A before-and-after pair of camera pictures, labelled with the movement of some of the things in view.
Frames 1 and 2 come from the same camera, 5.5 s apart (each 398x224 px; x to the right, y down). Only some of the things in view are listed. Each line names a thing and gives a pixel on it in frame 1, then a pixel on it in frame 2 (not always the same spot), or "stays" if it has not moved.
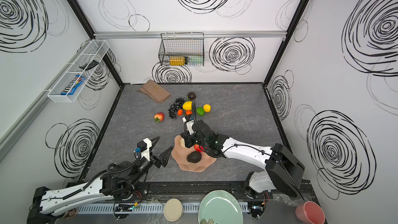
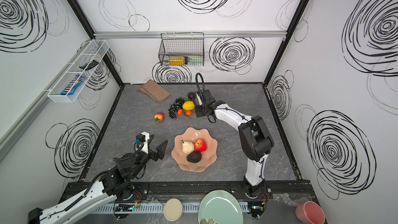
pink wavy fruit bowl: (180, 153) stays
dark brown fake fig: (192, 95) stays
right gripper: (193, 138) -> (200, 110)
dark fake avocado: (194, 157) stays
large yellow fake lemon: (187, 105) stays
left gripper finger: (164, 158) -> (161, 148)
